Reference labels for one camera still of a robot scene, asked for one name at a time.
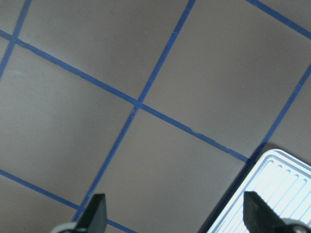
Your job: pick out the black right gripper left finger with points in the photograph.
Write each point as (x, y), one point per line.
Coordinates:
(94, 217)

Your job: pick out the ribbed metal tray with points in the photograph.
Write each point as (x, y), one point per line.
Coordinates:
(282, 181)

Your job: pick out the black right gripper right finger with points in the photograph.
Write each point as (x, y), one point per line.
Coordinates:
(258, 217)

